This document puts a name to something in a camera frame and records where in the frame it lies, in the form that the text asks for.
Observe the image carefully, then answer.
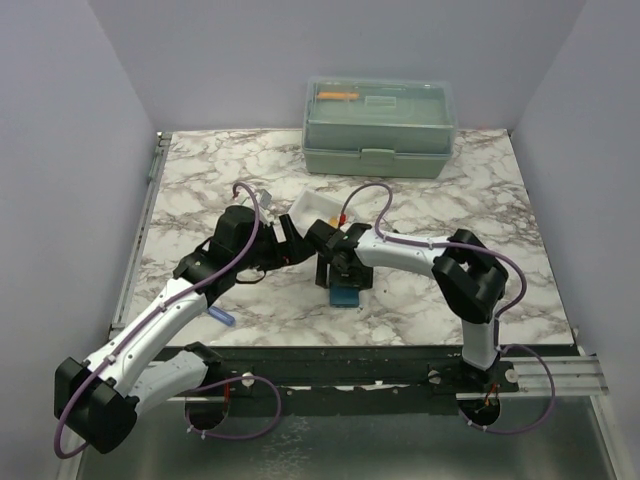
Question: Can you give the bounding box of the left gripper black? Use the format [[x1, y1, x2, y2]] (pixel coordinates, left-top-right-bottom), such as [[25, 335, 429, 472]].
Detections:
[[235, 214, 316, 272]]

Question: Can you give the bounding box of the blue leather card holder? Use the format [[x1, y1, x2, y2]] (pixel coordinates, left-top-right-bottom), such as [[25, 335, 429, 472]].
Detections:
[[329, 285, 360, 308]]

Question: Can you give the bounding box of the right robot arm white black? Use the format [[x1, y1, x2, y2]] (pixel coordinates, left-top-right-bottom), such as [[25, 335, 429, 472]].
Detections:
[[305, 220, 508, 392]]

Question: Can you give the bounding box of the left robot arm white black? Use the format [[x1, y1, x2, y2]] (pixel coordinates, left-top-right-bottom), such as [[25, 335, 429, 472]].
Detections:
[[54, 205, 316, 459]]

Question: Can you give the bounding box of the white plastic card tray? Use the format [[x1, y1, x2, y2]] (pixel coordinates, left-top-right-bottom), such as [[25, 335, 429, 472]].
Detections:
[[288, 188, 357, 237]]

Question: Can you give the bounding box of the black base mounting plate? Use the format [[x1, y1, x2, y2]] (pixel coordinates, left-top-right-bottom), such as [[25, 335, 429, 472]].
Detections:
[[201, 346, 518, 416]]

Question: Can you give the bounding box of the green plastic toolbox clear lid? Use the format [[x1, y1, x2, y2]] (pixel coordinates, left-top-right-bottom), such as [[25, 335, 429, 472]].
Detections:
[[301, 77, 458, 179]]

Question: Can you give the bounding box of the orange tool inside toolbox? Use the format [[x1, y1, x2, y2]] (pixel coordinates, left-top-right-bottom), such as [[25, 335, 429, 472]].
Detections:
[[316, 91, 360, 101]]

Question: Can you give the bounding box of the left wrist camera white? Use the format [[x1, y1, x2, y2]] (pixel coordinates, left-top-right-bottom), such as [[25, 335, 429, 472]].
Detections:
[[257, 189, 276, 225]]

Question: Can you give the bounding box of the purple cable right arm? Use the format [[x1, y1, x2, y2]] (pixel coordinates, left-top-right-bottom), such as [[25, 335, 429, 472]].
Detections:
[[338, 184, 557, 437]]

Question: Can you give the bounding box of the blue red handled screwdriver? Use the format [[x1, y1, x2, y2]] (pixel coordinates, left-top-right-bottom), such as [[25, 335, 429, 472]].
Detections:
[[207, 305, 236, 327]]

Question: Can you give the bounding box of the aluminium rail frame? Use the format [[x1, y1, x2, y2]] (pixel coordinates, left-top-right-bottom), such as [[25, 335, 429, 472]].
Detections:
[[54, 130, 619, 480]]

